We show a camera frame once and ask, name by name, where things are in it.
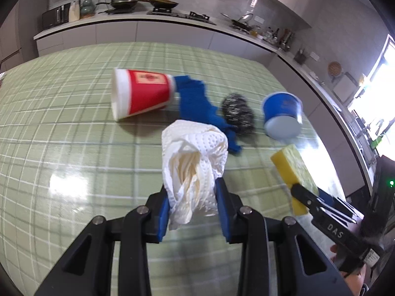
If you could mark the person's right hand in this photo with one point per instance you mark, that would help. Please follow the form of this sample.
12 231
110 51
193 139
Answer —
358 280

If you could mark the blue paper cup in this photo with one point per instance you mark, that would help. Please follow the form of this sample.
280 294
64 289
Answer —
282 114

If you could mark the green ceramic vase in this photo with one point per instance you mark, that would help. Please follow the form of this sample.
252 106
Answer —
87 6

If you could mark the steel wool scrubber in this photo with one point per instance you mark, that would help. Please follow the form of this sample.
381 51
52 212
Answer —
239 114

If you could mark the yellow sponge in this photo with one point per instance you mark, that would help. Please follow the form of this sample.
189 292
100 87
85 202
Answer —
296 166

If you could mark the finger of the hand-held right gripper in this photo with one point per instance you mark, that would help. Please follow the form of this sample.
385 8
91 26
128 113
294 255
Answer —
304 195
339 208

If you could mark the wok with lid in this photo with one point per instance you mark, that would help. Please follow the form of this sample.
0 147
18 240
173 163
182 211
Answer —
124 0

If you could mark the dark chopstick holder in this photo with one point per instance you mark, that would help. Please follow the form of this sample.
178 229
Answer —
300 58

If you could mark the yellow cloth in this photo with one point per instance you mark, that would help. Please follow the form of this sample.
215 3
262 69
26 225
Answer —
363 79

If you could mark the pan with glass lid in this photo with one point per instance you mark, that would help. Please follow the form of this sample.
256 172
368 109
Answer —
240 22

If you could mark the black gas stove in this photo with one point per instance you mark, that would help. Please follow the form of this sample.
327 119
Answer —
182 15

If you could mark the white paper towel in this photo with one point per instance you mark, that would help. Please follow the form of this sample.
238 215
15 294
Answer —
191 166

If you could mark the kitchen window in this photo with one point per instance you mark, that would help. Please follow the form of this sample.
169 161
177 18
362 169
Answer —
384 83

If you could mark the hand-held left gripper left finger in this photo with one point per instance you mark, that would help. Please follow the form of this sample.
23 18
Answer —
163 219

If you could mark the black frying pan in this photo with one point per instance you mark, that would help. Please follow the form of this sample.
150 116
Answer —
160 3

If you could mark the red paper cup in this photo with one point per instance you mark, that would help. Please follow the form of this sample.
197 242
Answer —
145 94

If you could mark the green bottle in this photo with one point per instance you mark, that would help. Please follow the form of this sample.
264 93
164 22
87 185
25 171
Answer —
376 141

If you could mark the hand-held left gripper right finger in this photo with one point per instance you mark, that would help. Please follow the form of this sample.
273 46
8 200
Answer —
224 212

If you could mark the blue cloth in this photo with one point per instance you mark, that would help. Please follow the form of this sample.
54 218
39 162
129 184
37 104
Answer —
197 104

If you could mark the dark glass bottle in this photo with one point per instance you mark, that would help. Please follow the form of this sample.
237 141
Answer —
275 35

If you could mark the black countertop appliance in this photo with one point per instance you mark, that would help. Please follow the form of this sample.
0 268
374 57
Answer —
55 17

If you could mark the white jug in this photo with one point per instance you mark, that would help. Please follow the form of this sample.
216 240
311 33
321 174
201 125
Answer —
74 12

